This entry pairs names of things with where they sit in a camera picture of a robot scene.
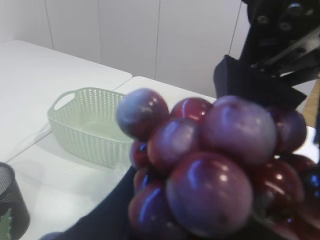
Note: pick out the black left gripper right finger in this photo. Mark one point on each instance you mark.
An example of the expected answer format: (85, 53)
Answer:
(233, 77)

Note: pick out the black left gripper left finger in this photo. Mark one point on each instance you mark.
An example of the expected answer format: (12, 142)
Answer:
(109, 220)

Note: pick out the purple artificial grape bunch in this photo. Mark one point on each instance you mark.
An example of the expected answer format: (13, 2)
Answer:
(222, 170)

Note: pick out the black mesh pen holder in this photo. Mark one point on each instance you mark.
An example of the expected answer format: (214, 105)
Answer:
(14, 216)

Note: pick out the green plastic woven basket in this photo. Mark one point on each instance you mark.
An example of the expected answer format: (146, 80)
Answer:
(86, 127)

